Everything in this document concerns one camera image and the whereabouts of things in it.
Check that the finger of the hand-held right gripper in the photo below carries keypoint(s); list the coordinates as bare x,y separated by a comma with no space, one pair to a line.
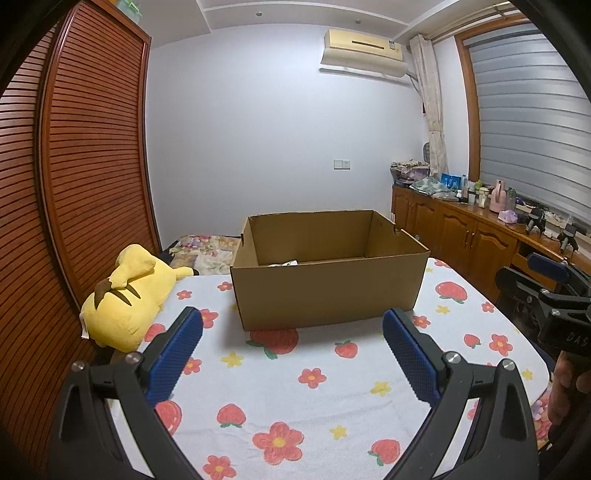
519,282
549,266

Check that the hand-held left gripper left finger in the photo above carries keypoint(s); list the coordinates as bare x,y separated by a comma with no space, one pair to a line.
178,355

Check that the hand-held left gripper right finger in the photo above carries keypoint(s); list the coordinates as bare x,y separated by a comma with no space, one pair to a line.
411,355

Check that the cardboard box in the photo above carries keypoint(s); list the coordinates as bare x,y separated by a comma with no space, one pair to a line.
323,295

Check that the long white snack packet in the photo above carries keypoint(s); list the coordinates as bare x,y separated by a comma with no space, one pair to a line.
284,263

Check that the person's right hand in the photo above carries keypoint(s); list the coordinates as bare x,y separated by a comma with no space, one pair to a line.
568,387

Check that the black mini tripod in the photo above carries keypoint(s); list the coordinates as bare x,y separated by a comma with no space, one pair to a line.
535,221
568,235

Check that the purple face mask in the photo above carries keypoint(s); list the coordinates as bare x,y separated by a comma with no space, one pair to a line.
510,216

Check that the yellow plush toy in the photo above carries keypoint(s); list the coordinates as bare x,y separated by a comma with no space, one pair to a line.
120,309

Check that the wooden sideboard cabinet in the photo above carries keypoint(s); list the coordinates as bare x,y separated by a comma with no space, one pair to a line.
452,230

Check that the pink thermos jug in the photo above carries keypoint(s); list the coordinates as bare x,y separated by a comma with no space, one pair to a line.
498,196

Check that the floral bedsheet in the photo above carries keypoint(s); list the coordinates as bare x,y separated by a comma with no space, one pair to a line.
203,249

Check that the blue carton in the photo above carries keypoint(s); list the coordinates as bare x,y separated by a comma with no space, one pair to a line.
450,181

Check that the grey window blind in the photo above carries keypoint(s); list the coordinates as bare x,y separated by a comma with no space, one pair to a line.
531,129

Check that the pale tied curtain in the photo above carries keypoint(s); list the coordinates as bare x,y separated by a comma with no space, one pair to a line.
431,106

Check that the brown slatted wooden wardrobe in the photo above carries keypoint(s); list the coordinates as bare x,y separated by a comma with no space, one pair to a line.
92,161

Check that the green plastic storage box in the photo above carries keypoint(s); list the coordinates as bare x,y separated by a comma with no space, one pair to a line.
129,6

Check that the white wall switch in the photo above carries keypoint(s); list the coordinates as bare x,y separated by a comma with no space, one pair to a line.
341,164

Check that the wall air conditioner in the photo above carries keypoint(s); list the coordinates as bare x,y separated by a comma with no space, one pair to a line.
362,53

